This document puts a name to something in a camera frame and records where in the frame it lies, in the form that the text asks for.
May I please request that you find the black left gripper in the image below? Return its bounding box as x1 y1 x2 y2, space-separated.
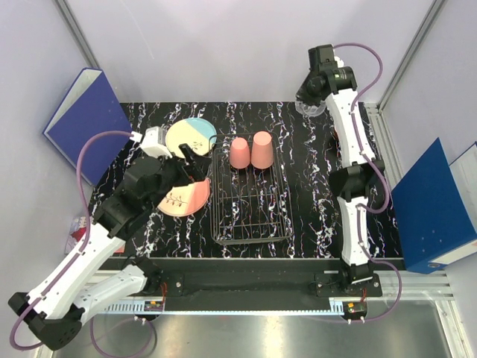
146 143 212 212

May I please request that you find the clear glass cup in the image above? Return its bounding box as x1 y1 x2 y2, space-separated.
294 100 326 118

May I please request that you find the cream and blue plate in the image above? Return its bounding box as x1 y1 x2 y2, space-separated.
165 118 217 158

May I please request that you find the cream and pink plate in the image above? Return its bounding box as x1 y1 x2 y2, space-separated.
157 178 210 217

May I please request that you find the pink plastic cup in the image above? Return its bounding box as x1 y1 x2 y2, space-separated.
229 137 250 169
250 131 274 169

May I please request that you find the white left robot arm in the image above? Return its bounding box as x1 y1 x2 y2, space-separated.
8 144 212 351

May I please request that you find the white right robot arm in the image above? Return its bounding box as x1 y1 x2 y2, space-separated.
296 45 385 296

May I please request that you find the blue binder left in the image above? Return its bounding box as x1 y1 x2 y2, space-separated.
43 68 132 186

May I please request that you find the blue binder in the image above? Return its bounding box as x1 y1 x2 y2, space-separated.
391 139 476 274
43 68 132 186

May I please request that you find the red picture book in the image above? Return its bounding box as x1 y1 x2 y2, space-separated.
64 216 108 255

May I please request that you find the blue binder right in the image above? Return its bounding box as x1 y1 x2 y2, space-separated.
391 139 476 274

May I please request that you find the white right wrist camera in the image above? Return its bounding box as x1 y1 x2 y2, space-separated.
335 56 345 69

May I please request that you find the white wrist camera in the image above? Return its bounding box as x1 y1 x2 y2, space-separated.
335 56 345 69
130 126 172 159

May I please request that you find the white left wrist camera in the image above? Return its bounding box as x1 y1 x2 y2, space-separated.
130 126 172 159

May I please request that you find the black wire dish rack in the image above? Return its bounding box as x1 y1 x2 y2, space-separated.
209 133 294 246

